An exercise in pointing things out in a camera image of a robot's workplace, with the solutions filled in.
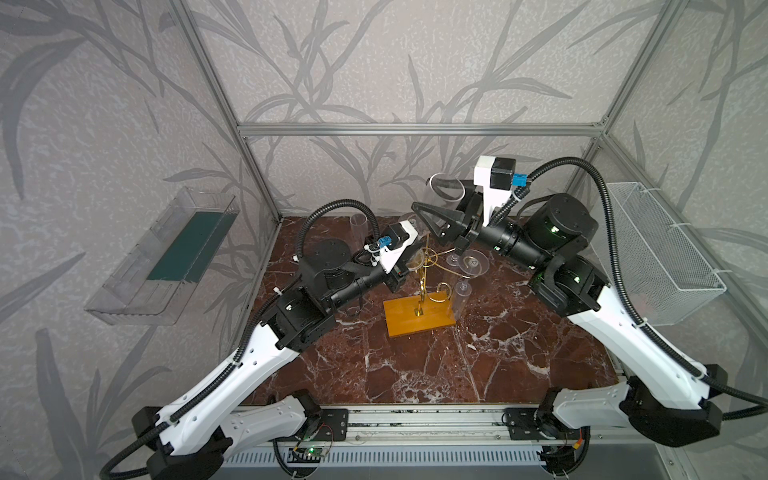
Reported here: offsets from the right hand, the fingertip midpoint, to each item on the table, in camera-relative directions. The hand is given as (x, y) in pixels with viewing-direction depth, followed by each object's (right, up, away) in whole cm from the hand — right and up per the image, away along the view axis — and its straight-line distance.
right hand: (426, 183), depth 45 cm
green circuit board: (-25, -59, +26) cm, 69 cm away
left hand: (0, -7, +10) cm, 13 cm away
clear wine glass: (+12, -14, +21) cm, 27 cm away
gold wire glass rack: (+2, -12, +23) cm, 26 cm away
